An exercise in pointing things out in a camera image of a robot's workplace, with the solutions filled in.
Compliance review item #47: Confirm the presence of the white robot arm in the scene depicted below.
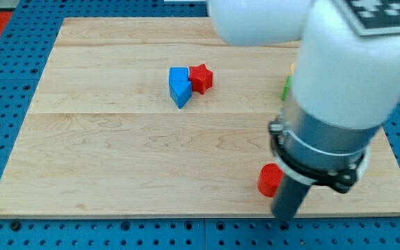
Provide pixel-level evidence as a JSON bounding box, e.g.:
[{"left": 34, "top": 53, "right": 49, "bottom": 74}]
[{"left": 207, "top": 0, "right": 400, "bottom": 220}]

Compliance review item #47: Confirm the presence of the black white fiducial tag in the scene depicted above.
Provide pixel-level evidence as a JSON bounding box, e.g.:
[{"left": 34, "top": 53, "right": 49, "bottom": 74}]
[{"left": 333, "top": 0, "right": 400, "bottom": 36}]

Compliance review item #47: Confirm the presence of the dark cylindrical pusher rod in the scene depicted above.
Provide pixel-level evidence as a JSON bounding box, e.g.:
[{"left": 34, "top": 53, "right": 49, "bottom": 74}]
[{"left": 271, "top": 175, "right": 311, "bottom": 220}]

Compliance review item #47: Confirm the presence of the red cylinder block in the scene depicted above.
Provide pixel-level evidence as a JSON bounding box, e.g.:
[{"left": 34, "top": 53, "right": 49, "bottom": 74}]
[{"left": 257, "top": 163, "right": 284, "bottom": 197}]

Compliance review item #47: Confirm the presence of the green block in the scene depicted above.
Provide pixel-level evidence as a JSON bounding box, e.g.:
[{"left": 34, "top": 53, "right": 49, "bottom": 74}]
[{"left": 281, "top": 76, "right": 292, "bottom": 101}]

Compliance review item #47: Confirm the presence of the yellow block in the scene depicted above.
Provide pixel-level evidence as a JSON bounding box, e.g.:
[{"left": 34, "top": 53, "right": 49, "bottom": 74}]
[{"left": 289, "top": 63, "right": 296, "bottom": 76}]

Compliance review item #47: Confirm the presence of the blue cube block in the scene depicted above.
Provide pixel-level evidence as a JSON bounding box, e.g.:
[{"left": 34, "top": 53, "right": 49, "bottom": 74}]
[{"left": 169, "top": 67, "right": 190, "bottom": 82}]

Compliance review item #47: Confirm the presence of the wooden board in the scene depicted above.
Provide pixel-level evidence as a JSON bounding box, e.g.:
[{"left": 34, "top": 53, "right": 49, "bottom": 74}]
[{"left": 0, "top": 17, "right": 400, "bottom": 219}]

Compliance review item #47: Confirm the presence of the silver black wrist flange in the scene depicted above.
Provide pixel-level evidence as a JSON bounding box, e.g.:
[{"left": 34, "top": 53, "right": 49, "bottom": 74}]
[{"left": 269, "top": 94, "right": 378, "bottom": 194}]

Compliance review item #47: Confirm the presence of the blue triangle block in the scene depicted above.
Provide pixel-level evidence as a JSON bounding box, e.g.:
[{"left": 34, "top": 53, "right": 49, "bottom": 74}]
[{"left": 169, "top": 81, "right": 192, "bottom": 109}]

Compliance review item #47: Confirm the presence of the red star block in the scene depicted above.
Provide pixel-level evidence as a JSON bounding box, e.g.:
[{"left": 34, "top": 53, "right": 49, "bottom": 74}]
[{"left": 188, "top": 64, "right": 213, "bottom": 94}]

